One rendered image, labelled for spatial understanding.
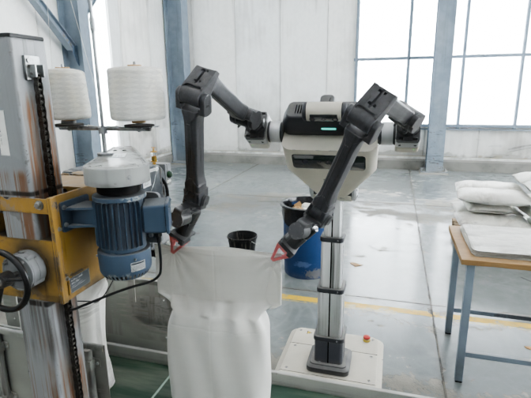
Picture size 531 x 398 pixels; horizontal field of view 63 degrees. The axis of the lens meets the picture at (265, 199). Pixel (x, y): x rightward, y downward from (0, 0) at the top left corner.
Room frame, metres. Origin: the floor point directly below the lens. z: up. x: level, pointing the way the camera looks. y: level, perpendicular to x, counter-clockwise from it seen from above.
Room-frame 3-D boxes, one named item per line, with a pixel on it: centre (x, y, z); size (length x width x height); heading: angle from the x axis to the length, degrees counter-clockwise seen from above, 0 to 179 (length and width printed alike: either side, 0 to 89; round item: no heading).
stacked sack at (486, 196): (4.21, -2.27, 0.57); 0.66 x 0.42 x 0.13; 66
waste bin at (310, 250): (3.72, -0.37, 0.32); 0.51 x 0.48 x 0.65; 164
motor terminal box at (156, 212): (1.24, 0.32, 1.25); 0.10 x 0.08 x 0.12; 9
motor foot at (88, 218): (1.21, 0.51, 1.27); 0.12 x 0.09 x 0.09; 164
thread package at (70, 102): (1.44, 0.64, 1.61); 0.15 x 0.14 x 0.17; 74
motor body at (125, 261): (1.22, 0.42, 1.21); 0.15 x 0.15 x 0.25
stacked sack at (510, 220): (4.17, -2.26, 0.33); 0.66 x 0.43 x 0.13; 74
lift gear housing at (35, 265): (1.13, 0.68, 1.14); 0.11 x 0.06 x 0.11; 74
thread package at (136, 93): (1.36, 0.39, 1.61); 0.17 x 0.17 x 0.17
